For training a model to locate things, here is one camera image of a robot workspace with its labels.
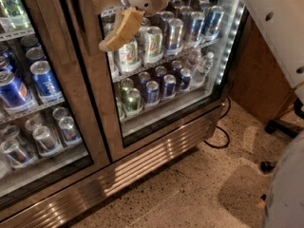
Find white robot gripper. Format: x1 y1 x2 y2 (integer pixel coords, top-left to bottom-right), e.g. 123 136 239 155
92 0 169 52

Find front blue pepsi can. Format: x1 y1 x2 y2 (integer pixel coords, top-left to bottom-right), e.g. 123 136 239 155
29 61 63 104

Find left blue pepsi can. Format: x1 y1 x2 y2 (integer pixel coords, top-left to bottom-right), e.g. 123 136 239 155
0 71 37 115

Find stainless fridge base grille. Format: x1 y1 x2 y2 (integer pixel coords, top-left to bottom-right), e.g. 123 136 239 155
1 104 223 228

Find silver can bottom left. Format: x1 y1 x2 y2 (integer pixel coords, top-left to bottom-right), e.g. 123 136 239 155
32 125 63 157

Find black office chair base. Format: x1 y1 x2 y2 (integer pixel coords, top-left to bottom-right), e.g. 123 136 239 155
259 99 304 175

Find green can lower shelf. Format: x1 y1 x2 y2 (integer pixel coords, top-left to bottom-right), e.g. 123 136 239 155
123 88 142 115

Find fridge glass door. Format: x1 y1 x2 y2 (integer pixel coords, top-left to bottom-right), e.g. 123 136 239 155
0 0 112 221
64 0 248 161

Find blue can lower shelf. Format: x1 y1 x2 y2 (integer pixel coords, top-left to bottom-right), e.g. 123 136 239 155
144 81 160 105

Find black power cable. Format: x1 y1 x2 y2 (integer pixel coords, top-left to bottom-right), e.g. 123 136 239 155
202 83 232 149

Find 7up can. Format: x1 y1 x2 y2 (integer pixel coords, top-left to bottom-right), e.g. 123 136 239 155
115 38 142 73
142 27 162 64

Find blue pepsi can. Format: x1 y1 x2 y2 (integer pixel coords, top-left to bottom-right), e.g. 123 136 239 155
0 71 37 115
29 61 63 104

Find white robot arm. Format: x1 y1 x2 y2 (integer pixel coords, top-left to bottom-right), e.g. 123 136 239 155
99 19 295 228

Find clear water bottle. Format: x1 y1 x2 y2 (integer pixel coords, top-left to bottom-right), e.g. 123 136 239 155
192 52 214 85

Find front 7up can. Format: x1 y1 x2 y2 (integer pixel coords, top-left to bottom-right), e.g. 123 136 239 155
115 38 142 73

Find silver blue energy can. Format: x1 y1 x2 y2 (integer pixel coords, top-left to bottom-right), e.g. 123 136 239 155
165 18 183 55

